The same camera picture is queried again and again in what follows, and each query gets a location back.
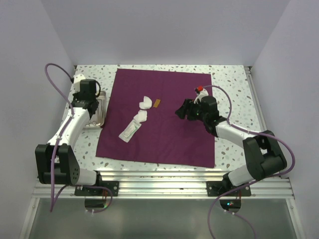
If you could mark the aluminium rail frame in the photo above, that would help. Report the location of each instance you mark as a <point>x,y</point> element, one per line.
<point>158,201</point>

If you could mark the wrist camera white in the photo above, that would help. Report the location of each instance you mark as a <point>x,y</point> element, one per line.
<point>77,80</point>
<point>200,93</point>

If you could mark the white gauze pad far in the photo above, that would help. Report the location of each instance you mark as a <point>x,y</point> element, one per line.
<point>146,103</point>

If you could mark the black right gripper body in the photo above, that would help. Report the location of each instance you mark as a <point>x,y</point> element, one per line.
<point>195,111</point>

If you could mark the steel hemostat forceps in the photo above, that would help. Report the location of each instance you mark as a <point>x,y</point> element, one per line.
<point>94,123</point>

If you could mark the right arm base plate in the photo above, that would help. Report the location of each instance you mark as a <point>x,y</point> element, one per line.
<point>217,188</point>

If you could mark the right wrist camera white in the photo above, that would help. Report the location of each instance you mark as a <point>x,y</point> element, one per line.
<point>200,93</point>

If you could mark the white gauze pad near packet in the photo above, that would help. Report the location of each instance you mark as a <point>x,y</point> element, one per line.
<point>141,116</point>

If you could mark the purple cloth mat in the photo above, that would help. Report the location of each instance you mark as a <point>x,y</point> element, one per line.
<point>163,138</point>

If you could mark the suture packet white green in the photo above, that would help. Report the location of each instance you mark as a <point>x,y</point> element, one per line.
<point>129,131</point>

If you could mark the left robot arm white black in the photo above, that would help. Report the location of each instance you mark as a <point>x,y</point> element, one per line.
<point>55,160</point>

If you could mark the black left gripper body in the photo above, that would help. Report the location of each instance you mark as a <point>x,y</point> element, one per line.
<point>77,95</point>

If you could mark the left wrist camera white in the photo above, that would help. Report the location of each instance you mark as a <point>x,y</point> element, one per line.
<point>77,80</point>

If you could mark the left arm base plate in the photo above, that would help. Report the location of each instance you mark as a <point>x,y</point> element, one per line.
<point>111,187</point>

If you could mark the steel instrument tray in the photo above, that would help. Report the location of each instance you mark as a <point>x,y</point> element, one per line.
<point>100,113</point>

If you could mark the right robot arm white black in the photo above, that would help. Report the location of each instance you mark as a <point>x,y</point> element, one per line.
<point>263,154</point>

